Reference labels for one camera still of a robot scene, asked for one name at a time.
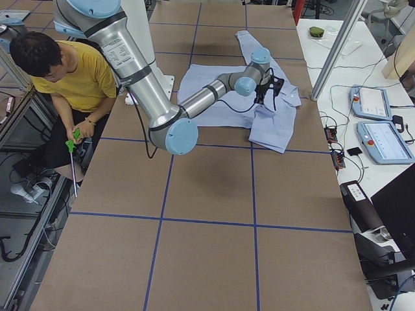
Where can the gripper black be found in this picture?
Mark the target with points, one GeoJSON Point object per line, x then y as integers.
{"type": "Point", "coordinates": [262, 89]}

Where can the blue striped button shirt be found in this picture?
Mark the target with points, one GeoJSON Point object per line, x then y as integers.
{"type": "Point", "coordinates": [271, 124]}

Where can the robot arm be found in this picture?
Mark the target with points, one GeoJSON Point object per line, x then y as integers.
{"type": "Point", "coordinates": [121, 30]}

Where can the olive green pouch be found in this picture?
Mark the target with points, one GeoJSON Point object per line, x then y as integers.
{"type": "Point", "coordinates": [316, 32]}

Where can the far teach pendant tablet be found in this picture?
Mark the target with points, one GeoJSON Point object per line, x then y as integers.
{"type": "Point", "coordinates": [370, 103]}

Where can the teach pendant tablet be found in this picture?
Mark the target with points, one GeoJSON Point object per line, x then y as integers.
{"type": "Point", "coordinates": [370, 103]}
{"type": "Point", "coordinates": [384, 143]}

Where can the black smartphone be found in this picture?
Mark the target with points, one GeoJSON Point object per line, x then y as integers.
{"type": "Point", "coordinates": [355, 151]}

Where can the near teach pendant tablet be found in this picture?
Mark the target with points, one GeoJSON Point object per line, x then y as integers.
{"type": "Point", "coordinates": [384, 143]}

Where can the person in yellow shirt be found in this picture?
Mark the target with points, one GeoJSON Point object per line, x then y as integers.
{"type": "Point", "coordinates": [81, 86]}

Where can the aluminium frame post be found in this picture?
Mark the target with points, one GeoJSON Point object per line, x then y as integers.
{"type": "Point", "coordinates": [346, 28]}

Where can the green handled grabber tool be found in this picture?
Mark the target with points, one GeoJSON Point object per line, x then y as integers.
{"type": "Point", "coordinates": [71, 146]}

